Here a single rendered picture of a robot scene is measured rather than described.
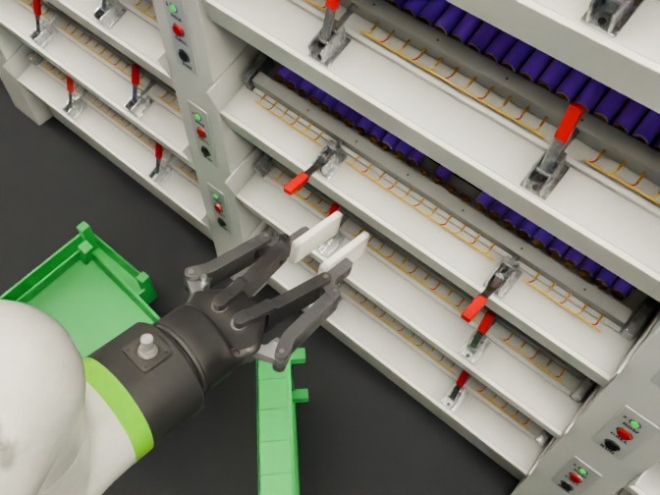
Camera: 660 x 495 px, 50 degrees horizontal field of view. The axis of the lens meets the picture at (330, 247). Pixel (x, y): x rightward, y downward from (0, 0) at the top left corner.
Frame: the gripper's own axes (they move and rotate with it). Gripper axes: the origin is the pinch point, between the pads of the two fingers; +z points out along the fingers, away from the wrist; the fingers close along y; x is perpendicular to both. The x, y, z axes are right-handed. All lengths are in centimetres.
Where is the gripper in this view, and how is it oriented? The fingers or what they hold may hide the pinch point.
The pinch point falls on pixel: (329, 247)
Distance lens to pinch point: 72.9
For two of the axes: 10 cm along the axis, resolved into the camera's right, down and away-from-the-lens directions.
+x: -1.5, 6.6, 7.4
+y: -7.3, -5.8, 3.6
